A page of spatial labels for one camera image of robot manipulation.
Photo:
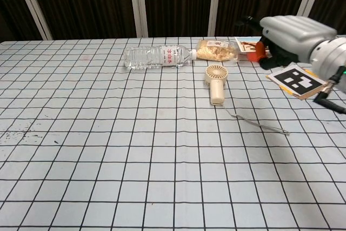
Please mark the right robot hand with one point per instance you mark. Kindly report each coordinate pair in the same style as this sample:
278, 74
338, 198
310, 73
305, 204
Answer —
292, 39

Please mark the cream handheld fan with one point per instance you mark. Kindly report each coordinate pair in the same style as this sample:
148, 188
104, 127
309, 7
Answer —
216, 85

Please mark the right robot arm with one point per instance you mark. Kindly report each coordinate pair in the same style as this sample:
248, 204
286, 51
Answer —
329, 63

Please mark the black white marker card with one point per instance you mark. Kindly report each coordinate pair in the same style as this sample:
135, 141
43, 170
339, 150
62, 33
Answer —
296, 80

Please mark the photo postcard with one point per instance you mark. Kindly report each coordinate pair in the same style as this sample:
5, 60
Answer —
247, 45

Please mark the clear bag of snacks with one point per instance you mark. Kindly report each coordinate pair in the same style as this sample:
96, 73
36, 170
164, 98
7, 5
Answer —
216, 49

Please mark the clear plastic water bottle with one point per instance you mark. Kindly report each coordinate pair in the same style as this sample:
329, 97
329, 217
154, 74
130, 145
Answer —
156, 58

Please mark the blue checkered tablecloth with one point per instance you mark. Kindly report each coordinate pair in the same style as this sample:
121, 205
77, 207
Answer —
151, 139

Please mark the white folding screen frame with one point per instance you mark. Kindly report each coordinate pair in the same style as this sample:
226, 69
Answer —
173, 3

